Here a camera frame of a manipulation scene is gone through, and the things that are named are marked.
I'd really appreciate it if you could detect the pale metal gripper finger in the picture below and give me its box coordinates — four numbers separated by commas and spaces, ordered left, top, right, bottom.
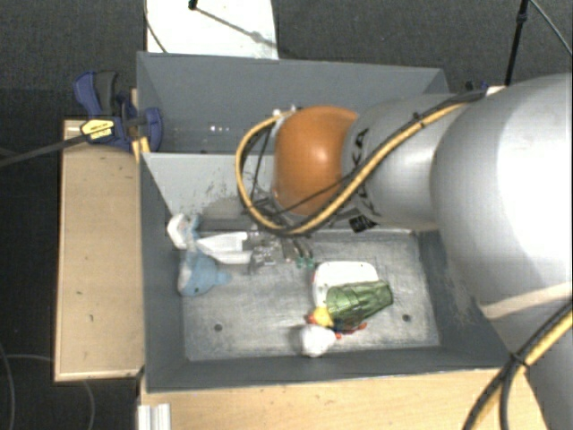
210, 246, 278, 276
198, 230, 269, 252

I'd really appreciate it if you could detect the blue and white toy animal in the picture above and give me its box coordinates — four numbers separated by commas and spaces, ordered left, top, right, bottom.
166, 212, 234, 298

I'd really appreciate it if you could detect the grey metal bin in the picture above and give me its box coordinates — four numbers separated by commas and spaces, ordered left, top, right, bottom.
135, 51, 509, 393

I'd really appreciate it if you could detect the white square dish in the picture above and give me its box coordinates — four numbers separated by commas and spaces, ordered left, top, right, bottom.
311, 261, 380, 309

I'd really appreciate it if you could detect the yellow red blue toy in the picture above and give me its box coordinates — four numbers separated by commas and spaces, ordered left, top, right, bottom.
304, 305, 369, 340

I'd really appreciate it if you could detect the green ribbed cup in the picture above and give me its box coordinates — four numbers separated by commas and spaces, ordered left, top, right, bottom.
324, 279, 395, 324

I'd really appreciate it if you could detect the white crumpled ball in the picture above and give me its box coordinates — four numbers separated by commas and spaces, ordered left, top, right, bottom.
298, 324, 338, 358

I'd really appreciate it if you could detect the pale wood board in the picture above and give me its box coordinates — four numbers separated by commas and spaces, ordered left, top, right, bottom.
54, 118, 147, 383

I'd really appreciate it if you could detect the black cylinder on white bracket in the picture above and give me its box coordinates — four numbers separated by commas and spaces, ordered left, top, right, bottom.
349, 214, 379, 234

